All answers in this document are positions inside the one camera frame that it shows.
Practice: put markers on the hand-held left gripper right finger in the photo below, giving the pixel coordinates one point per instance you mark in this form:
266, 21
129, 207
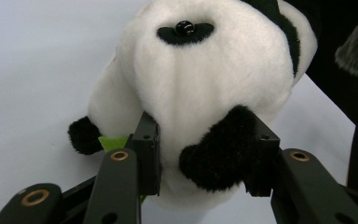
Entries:
304, 186

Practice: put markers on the panda plush toy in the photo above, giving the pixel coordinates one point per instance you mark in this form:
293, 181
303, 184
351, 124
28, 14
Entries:
205, 87

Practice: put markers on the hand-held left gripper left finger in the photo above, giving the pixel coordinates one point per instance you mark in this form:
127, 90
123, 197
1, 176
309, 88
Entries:
121, 186

